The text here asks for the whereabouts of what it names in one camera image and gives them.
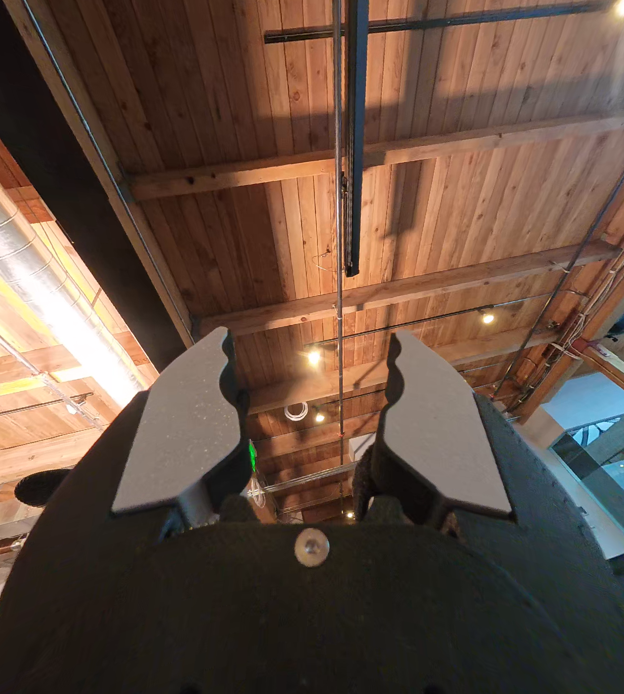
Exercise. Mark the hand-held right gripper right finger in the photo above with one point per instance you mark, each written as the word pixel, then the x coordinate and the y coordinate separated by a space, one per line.
pixel 442 434

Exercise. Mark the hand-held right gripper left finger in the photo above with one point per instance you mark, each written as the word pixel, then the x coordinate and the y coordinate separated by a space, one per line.
pixel 181 423

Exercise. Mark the green exit sign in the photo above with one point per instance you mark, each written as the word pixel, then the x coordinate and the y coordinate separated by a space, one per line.
pixel 252 456

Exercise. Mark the black round speaker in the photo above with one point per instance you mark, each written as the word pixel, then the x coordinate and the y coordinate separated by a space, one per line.
pixel 38 486

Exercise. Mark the glass railing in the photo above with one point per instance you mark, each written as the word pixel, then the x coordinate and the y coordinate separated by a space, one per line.
pixel 615 477

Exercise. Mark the metal conduit pipe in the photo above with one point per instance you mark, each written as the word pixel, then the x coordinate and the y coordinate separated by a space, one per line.
pixel 338 217

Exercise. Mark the black light track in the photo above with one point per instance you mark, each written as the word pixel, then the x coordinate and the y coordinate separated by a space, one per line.
pixel 356 135

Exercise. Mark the silver air duct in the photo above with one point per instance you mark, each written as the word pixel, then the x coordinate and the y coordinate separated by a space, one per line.
pixel 24 260

